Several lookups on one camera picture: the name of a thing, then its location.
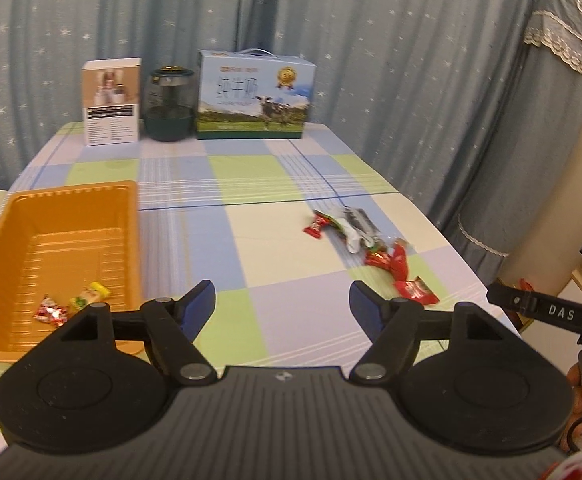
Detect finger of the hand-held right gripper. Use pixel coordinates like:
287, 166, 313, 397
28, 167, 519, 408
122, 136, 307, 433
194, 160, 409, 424
486, 282, 582, 334

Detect white product box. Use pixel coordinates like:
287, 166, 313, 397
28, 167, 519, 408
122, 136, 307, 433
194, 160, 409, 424
82, 57, 142, 147

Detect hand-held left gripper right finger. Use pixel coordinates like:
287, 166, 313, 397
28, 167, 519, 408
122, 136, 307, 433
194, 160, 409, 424
348, 280, 511, 386

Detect red white printed clothing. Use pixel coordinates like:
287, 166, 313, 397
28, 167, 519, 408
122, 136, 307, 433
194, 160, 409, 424
541, 449, 582, 480

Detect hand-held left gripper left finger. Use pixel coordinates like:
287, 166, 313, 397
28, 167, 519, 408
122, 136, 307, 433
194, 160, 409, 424
57, 280, 218, 389

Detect yellow green wrapped candy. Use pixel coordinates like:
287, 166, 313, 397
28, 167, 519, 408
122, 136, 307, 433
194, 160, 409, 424
68, 282, 110, 311

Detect milk carton box with handle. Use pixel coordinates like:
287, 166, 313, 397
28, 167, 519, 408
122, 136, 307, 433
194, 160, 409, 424
195, 48, 317, 141

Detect red white wrapped candy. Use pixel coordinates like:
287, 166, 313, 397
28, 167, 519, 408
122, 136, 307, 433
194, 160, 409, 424
33, 295, 70, 328

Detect orange plastic tray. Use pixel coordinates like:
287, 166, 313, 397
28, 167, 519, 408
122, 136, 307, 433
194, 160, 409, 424
0, 180, 144, 363

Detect blue star-print curtain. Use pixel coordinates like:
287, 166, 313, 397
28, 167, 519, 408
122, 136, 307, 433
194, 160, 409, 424
0, 0, 545, 241

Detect grey black snack packet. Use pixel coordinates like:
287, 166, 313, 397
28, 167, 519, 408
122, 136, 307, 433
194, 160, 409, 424
345, 207, 382, 239

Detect white green snack pouch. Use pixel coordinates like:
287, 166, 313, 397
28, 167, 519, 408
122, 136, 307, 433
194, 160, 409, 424
329, 208, 378, 254

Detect dark green glass jar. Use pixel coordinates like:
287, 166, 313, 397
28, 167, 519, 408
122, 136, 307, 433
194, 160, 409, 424
143, 66, 196, 142

